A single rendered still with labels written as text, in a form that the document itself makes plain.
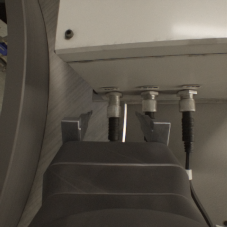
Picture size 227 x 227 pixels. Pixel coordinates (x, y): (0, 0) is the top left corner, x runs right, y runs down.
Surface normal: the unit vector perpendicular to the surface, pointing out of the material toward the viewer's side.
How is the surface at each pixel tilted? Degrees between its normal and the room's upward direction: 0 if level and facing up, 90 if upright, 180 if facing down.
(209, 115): 90
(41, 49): 33
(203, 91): 132
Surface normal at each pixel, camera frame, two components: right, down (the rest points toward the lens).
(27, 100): 0.98, 0.02
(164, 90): -0.02, 0.99
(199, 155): -0.17, -0.14
